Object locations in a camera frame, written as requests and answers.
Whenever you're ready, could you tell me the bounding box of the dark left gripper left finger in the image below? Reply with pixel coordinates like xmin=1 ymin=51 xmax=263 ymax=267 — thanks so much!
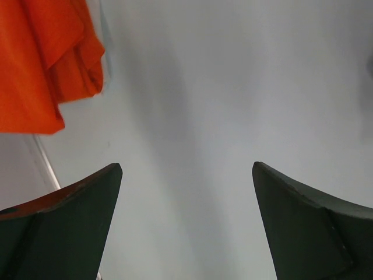
xmin=1 ymin=163 xmax=122 ymax=280

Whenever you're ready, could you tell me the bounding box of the aluminium frame rail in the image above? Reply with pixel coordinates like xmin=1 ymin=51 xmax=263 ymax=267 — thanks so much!
xmin=31 ymin=135 xmax=61 ymax=190

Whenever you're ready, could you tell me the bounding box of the orange folded t-shirt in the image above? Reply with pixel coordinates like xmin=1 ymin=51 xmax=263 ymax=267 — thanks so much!
xmin=1 ymin=1 xmax=105 ymax=135

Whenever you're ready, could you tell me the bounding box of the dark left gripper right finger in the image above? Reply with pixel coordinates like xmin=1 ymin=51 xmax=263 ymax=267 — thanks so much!
xmin=252 ymin=162 xmax=372 ymax=279

